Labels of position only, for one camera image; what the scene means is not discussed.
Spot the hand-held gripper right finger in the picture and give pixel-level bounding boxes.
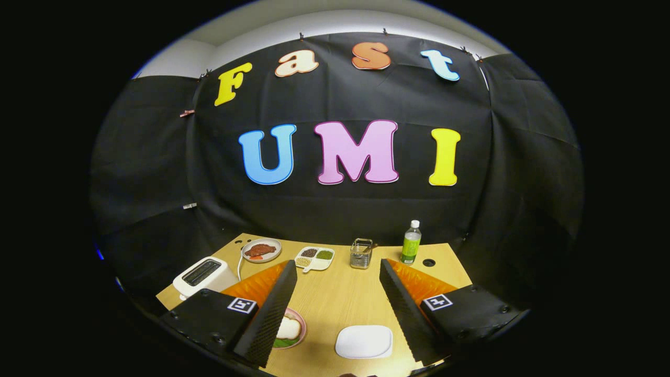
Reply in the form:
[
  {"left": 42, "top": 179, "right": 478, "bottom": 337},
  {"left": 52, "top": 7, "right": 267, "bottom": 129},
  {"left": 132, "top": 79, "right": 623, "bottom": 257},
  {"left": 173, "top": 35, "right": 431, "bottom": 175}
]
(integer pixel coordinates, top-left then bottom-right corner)
[{"left": 379, "top": 258, "right": 529, "bottom": 366}]

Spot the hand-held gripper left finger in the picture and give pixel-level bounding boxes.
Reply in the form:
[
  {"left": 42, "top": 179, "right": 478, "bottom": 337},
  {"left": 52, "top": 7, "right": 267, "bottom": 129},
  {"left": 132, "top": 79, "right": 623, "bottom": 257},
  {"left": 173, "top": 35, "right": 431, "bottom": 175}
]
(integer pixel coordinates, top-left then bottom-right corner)
[{"left": 160, "top": 259, "right": 298, "bottom": 369}]

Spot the plain white bread slice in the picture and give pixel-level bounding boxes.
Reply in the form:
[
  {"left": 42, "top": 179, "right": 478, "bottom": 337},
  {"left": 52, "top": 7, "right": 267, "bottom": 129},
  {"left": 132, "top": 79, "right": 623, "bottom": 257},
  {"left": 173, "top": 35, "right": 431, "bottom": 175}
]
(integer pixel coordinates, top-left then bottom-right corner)
[{"left": 276, "top": 316, "right": 302, "bottom": 340}]

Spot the pink round plate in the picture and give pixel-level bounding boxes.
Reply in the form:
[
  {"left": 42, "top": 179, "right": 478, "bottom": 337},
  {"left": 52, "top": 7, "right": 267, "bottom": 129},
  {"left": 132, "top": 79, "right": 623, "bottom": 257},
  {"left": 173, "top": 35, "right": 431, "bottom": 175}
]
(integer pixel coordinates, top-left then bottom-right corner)
[{"left": 272, "top": 307, "right": 307, "bottom": 350}]

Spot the white square plate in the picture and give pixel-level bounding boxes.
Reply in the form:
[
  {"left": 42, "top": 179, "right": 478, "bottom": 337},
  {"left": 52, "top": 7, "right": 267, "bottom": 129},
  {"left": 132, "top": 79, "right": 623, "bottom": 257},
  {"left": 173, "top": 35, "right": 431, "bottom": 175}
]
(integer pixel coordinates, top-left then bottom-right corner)
[{"left": 335, "top": 325, "right": 394, "bottom": 360}]

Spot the white toaster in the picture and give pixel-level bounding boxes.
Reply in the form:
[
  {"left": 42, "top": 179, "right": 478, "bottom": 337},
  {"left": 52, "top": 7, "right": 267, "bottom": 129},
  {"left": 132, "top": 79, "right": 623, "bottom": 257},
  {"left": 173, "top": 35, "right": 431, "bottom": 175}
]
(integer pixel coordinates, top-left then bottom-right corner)
[{"left": 172, "top": 256, "right": 240, "bottom": 301}]

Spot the green label drink bottle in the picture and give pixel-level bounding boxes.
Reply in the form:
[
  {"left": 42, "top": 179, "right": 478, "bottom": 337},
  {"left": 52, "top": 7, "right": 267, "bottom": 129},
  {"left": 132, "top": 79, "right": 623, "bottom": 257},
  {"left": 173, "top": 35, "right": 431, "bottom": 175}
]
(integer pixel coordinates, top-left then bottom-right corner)
[{"left": 400, "top": 219, "right": 422, "bottom": 265}]

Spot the white divided seasoning dish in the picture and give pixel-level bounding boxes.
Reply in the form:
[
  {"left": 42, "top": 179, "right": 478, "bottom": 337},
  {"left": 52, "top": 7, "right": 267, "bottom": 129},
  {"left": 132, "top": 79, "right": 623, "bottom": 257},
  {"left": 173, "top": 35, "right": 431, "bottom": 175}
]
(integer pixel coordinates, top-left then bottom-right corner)
[{"left": 294, "top": 246, "right": 336, "bottom": 274}]

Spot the grey round plate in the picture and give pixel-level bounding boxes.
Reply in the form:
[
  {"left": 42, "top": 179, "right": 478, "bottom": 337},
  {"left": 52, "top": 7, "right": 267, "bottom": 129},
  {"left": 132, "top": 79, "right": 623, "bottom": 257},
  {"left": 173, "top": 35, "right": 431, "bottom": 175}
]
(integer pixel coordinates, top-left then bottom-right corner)
[{"left": 241, "top": 238, "right": 282, "bottom": 263}]

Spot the black backdrop cloth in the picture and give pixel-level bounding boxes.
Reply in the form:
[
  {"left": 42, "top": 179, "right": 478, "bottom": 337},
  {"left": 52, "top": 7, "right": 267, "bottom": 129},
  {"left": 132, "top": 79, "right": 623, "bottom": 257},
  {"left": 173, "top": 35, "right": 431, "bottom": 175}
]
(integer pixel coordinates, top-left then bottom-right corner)
[{"left": 89, "top": 31, "right": 584, "bottom": 304}]

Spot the metal wire utensil holder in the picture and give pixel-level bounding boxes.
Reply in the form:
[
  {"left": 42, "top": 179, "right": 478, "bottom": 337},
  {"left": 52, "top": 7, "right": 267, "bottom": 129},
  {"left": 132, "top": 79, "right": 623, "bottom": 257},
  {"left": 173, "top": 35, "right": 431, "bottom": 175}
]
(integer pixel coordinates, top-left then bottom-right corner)
[{"left": 350, "top": 238, "right": 374, "bottom": 270}]

